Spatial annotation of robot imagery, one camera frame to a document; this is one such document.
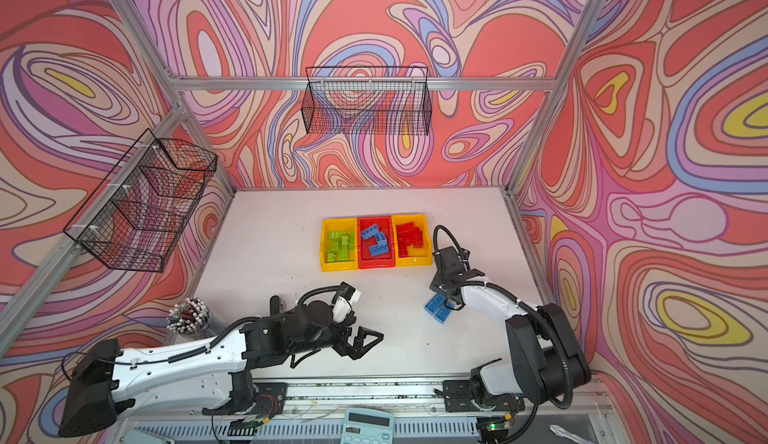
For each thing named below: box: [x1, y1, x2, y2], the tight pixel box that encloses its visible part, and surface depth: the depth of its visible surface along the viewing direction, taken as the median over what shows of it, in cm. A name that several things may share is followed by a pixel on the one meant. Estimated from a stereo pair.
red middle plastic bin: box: [357, 215, 396, 269], surface depth 101 cm
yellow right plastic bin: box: [392, 214, 433, 267], surface depth 103 cm
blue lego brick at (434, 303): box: [424, 293, 446, 315], surface depth 90 cm
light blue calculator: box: [340, 407, 394, 444], surface depth 69 cm
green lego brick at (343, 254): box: [336, 247, 350, 262], surface depth 101 cm
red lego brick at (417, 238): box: [412, 226, 424, 249], surface depth 103 cm
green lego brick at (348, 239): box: [341, 230, 355, 250], surface depth 101 cm
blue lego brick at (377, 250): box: [368, 244, 389, 257], surface depth 101 cm
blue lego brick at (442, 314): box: [434, 303, 452, 324], surface depth 88 cm
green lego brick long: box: [327, 231, 343, 245], surface depth 106 cm
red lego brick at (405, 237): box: [396, 222, 415, 255], surface depth 103 cm
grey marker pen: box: [270, 295, 279, 316], surface depth 86 cm
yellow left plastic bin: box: [320, 217, 359, 272], surface depth 98 cm
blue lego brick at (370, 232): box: [361, 223, 379, 241], surface depth 103 cm
